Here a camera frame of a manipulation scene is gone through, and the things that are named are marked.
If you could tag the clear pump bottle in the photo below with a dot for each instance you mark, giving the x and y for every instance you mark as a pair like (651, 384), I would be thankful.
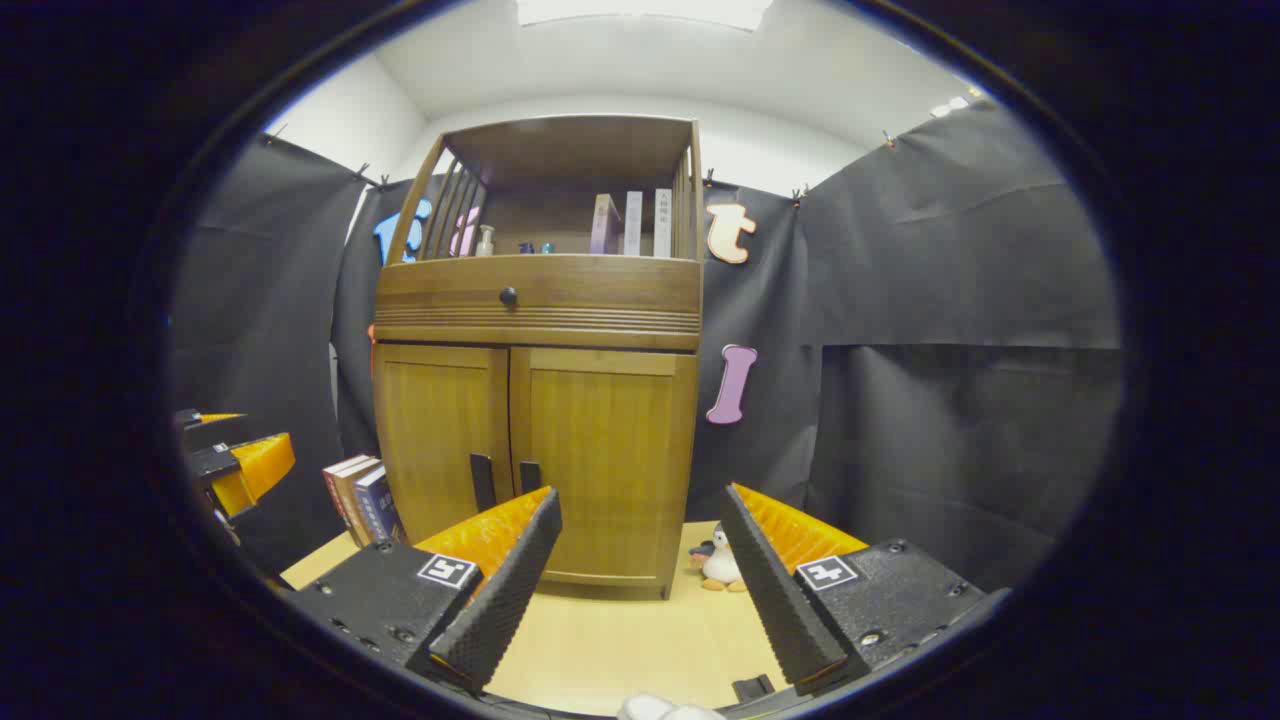
(485, 243)

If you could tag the black backdrop cloth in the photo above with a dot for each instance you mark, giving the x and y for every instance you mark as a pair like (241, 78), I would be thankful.
(950, 400)

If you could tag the brown book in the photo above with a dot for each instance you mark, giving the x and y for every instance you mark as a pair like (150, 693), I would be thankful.
(352, 495)

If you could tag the wooden shoe cabinet door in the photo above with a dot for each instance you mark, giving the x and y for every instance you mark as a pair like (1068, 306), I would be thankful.
(610, 440)
(440, 430)

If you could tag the small ceiling light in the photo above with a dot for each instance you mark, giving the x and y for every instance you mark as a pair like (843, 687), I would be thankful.
(950, 106)

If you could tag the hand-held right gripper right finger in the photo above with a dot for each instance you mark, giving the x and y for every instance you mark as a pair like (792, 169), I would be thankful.
(775, 600)

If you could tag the dark blue book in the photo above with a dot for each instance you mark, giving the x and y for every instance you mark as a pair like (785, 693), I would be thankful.
(378, 510)

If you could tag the pale lavender book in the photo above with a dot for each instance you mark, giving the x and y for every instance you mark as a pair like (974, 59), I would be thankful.
(633, 225)

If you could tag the wooden drawer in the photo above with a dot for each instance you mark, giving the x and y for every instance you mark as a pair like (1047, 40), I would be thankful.
(600, 290)

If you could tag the wooden double-door shoe cabinet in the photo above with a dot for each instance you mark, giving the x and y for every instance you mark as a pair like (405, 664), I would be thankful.
(600, 320)

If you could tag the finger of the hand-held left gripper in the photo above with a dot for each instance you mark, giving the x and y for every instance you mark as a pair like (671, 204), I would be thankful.
(255, 468)
(205, 420)

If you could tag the penguin plush toy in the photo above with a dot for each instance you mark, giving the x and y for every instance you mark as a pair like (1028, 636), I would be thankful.
(720, 565)

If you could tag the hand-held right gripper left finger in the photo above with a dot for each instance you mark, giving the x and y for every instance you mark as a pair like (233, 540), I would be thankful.
(510, 580)

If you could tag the ceiling light panel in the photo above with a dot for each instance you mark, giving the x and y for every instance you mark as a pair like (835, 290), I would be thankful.
(640, 10)

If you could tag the red and white book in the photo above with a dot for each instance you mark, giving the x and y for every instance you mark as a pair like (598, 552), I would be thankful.
(338, 480)

